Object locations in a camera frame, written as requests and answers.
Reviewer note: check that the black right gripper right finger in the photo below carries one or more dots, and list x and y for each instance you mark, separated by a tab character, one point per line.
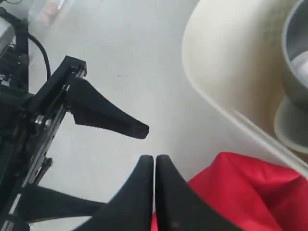
178	207

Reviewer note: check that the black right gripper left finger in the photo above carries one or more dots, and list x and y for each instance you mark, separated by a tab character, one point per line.
131	208

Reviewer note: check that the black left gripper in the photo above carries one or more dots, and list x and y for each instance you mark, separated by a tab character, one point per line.
28	124

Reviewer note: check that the red table cloth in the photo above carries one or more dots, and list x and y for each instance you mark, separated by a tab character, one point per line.
253	194

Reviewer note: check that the pale green ceramic bowl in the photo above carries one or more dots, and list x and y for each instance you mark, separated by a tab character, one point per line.
291	126

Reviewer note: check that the stainless steel cup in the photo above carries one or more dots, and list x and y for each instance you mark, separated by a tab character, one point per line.
295	44

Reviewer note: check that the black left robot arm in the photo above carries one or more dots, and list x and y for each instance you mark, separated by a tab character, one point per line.
14	61

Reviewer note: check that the cream plastic storage bin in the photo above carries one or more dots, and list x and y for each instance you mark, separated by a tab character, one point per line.
231	53

